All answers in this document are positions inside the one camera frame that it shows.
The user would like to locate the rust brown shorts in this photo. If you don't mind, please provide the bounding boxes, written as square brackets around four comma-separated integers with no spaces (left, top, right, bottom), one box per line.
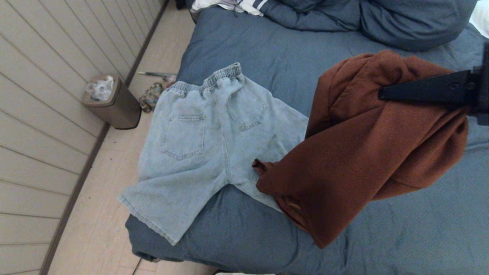
[252,50,470,249]

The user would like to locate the light blue denim shorts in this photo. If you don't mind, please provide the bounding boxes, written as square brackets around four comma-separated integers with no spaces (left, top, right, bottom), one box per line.
[119,62,310,246]

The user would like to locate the blue pillow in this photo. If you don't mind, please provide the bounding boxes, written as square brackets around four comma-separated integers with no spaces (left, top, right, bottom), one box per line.
[360,0,478,51]

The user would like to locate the white pillow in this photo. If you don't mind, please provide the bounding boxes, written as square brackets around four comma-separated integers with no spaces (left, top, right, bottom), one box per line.
[469,0,489,39]

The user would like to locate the crumpled blue blanket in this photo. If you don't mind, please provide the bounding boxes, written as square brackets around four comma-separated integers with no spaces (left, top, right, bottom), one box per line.
[264,0,363,32]

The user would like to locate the blue bed cover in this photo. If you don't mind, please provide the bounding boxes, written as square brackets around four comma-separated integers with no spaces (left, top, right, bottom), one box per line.
[125,6,489,275]

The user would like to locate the white striped garment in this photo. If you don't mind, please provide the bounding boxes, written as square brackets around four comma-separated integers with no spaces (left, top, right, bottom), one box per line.
[190,0,272,16]

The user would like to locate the silver metal object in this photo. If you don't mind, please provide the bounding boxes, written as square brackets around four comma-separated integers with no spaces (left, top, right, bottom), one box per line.
[138,71,177,81]

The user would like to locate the multicoloured cloth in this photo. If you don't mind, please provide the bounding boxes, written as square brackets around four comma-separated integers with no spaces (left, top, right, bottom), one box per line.
[138,81,175,113]

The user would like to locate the brown metal trash bin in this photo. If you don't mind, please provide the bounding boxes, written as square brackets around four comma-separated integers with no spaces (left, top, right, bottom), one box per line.
[83,74,142,129]

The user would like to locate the clear plastic bin liner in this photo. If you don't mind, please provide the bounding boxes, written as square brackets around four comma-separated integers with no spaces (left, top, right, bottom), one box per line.
[85,75,115,101]

